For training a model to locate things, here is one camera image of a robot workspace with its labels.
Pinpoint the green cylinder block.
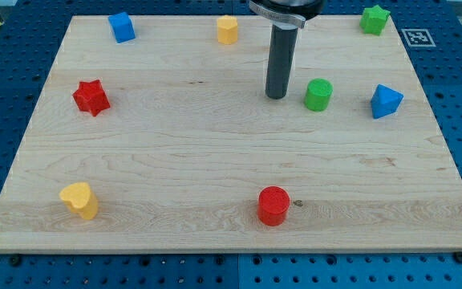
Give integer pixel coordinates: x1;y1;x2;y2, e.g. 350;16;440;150
304;78;333;112

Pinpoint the black screw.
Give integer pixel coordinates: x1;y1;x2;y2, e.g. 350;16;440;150
8;254;22;267
452;251;462;264

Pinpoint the wooden board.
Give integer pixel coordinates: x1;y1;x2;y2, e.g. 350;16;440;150
0;15;462;254

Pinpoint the black screw front left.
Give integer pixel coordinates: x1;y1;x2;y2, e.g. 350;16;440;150
8;254;22;267

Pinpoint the red cylinder block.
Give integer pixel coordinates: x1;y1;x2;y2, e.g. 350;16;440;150
257;186;290;226

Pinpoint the yellow heart block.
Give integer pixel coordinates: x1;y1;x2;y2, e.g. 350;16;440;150
59;182;99;220

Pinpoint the green star block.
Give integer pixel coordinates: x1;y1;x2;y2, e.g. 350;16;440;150
359;5;391;35

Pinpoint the blue triangle block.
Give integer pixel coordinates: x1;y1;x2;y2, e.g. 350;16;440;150
371;84;403;119

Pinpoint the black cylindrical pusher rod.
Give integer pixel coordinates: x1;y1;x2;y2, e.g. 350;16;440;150
265;24;298;100

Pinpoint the robot arm flange with clamp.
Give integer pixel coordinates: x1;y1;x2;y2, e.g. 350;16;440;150
249;0;326;29

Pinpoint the black screw front right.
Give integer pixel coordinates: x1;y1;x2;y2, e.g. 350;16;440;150
452;251;462;264

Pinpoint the blue cube block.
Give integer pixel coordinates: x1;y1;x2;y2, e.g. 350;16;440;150
108;12;136;43

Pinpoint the white fiducial marker tag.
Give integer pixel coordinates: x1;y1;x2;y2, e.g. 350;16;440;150
401;28;436;47

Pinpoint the red star block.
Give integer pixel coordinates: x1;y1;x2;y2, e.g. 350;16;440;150
73;79;111;117

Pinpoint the yellow pentagon block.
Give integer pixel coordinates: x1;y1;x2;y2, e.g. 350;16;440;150
217;15;238;45

